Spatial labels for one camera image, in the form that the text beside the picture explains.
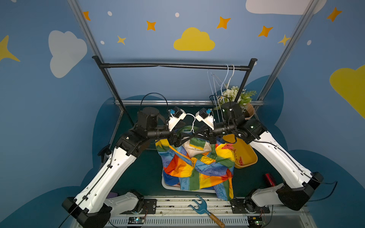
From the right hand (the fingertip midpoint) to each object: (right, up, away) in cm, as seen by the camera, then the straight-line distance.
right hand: (196, 132), depth 64 cm
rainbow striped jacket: (+1, -16, +4) cm, 16 cm away
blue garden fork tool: (+4, -41, +9) cm, 42 cm away
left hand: (-3, +2, -3) cm, 5 cm away
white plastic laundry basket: (-11, -29, +8) cm, 32 cm away
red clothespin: (+31, -21, +27) cm, 46 cm away
